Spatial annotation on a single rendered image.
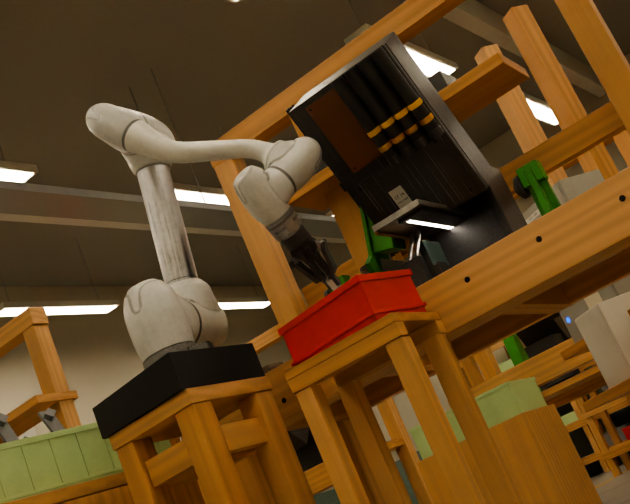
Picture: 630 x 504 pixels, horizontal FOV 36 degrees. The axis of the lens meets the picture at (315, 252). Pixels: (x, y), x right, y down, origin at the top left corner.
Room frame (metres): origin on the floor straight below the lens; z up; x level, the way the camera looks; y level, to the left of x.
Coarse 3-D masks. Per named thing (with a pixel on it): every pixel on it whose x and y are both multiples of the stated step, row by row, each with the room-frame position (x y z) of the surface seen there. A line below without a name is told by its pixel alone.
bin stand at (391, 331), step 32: (384, 320) 2.27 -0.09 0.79; (416, 320) 2.36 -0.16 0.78; (320, 352) 2.36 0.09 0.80; (352, 352) 2.32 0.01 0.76; (384, 352) 2.53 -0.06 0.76; (416, 352) 2.30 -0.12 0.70; (448, 352) 2.46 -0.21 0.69; (352, 384) 2.57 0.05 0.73; (416, 384) 2.27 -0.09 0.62; (448, 384) 2.46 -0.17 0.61; (320, 416) 2.40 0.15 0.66; (352, 416) 2.59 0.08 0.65; (480, 416) 2.47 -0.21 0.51; (320, 448) 2.41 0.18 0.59; (384, 448) 2.59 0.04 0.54; (448, 448) 2.27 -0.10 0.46; (480, 448) 2.45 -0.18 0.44; (352, 480) 2.41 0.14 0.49; (384, 480) 2.58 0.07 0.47; (448, 480) 2.28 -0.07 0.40; (512, 480) 2.48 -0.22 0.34
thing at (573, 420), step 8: (496, 344) 12.70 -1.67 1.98; (504, 344) 12.65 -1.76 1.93; (504, 368) 12.82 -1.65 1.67; (576, 408) 12.45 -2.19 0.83; (616, 408) 12.18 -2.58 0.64; (568, 416) 12.57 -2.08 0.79; (576, 416) 12.52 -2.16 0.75; (568, 424) 12.55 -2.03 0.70; (576, 424) 12.45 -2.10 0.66; (584, 424) 12.41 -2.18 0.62; (600, 424) 12.83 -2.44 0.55; (624, 424) 12.28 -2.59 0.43; (568, 432) 12.52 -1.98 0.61; (592, 440) 12.45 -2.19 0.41; (608, 440) 12.42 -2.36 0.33; (624, 440) 12.28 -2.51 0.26; (592, 456) 12.45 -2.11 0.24; (600, 456) 12.41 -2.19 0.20; (584, 464) 12.52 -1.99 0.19
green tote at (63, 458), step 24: (72, 432) 2.73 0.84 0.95; (96, 432) 2.79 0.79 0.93; (0, 456) 2.57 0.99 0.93; (24, 456) 2.61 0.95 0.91; (48, 456) 2.67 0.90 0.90; (72, 456) 2.72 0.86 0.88; (96, 456) 2.77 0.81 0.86; (0, 480) 2.55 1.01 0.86; (24, 480) 2.60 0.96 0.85; (48, 480) 2.65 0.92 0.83; (72, 480) 2.70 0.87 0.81
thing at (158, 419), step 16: (224, 384) 2.47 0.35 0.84; (240, 384) 2.52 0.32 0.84; (256, 384) 2.57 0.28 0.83; (176, 400) 2.38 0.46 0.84; (192, 400) 2.36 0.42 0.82; (208, 400) 2.41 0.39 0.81; (224, 400) 2.50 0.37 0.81; (240, 400) 2.59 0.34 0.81; (144, 416) 2.45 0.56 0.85; (160, 416) 2.42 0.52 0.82; (224, 416) 2.72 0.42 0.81; (128, 432) 2.49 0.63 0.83; (144, 432) 2.46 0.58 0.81; (160, 432) 2.55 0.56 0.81; (176, 432) 2.65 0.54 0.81
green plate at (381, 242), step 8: (360, 208) 2.85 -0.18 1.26; (368, 224) 2.87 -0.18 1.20; (368, 232) 2.87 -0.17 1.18; (368, 240) 2.86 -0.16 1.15; (376, 240) 2.87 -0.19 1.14; (384, 240) 2.86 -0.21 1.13; (392, 240) 2.85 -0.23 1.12; (368, 248) 2.87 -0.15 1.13; (376, 248) 2.87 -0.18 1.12; (384, 248) 2.86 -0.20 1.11; (392, 248) 2.86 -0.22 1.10; (400, 248) 2.89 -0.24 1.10; (376, 256) 2.90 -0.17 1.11; (384, 256) 2.94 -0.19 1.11
